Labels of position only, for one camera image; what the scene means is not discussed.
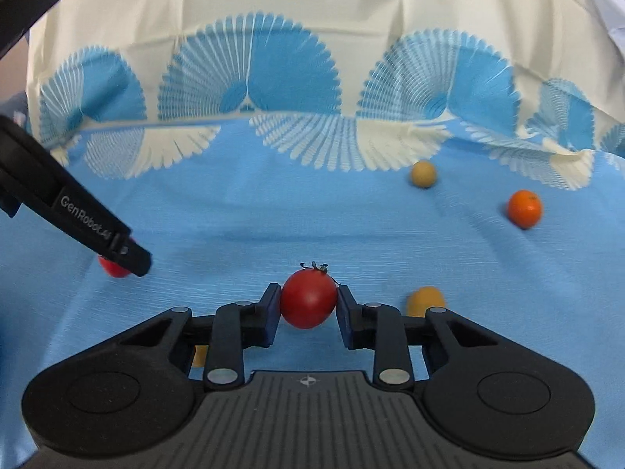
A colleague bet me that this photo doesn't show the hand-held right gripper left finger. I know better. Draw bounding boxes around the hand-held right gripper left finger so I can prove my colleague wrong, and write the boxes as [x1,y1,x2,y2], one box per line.
[120,283,284,392]

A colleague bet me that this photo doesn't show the light blue cloth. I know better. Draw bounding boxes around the light blue cloth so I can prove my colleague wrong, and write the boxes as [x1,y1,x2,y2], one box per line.
[576,0,625,54]

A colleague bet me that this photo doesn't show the tan longan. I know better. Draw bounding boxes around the tan longan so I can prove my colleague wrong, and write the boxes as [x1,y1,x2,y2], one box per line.
[409,160,437,189]

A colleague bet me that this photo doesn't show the blue fabric sofa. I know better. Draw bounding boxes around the blue fabric sofa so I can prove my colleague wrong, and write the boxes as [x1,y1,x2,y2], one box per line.
[0,89,31,130]

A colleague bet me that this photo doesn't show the red cherry tomato with stem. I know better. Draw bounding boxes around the red cherry tomato with stem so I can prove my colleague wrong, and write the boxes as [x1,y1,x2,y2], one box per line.
[279,262,341,330]

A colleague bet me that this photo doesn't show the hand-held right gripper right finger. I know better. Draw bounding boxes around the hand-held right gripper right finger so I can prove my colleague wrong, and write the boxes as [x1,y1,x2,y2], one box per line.
[336,284,495,392]

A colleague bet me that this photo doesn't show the small orange mandarin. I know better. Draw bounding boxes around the small orange mandarin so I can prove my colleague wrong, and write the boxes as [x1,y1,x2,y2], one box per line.
[506,189,544,229]

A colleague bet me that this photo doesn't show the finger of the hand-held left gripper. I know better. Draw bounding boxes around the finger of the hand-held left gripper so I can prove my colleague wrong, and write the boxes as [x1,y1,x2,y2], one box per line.
[98,232,152,278]

